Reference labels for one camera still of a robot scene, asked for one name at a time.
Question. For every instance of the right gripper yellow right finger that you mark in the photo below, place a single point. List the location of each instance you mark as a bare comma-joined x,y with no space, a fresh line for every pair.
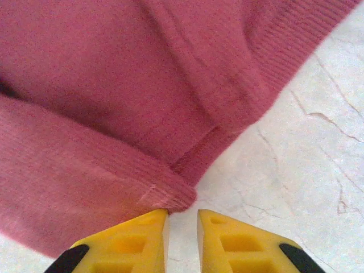
241,250

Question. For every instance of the dark red tank top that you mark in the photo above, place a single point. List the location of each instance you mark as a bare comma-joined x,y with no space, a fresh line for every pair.
113,85

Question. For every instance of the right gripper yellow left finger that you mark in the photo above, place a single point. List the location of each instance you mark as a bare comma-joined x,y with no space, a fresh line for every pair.
128,247

